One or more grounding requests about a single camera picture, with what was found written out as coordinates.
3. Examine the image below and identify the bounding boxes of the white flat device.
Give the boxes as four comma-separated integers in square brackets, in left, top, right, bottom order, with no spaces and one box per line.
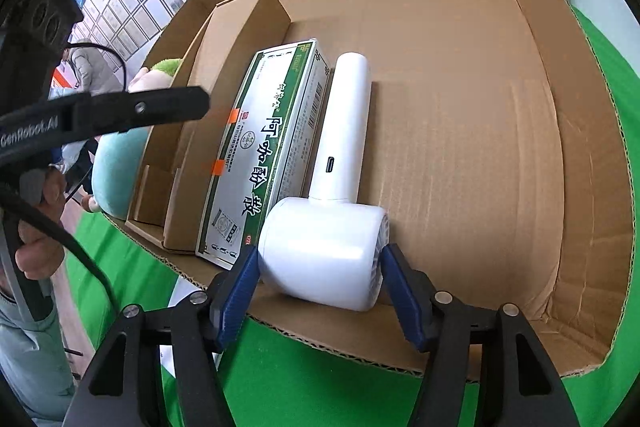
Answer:
[168,277,200,307]

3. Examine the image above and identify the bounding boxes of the green white medicine box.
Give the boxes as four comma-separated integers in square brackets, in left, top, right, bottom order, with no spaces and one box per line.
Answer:
[195,39,331,270]

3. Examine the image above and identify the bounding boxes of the brown cardboard box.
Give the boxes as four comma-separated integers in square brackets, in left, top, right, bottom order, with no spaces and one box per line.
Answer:
[117,0,634,375]

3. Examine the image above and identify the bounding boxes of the white hair dryer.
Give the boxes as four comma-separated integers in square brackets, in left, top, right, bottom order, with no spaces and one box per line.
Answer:
[258,52,390,312]

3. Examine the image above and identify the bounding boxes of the person in grey coat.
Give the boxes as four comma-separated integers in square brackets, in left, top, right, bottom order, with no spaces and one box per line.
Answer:
[62,39,122,95]

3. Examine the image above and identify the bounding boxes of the left hand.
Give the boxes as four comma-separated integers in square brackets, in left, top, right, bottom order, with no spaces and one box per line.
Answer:
[13,168,68,281]

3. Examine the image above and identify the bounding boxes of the plush toy green hair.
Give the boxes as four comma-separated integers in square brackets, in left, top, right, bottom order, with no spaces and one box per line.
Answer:
[81,58,182,220]

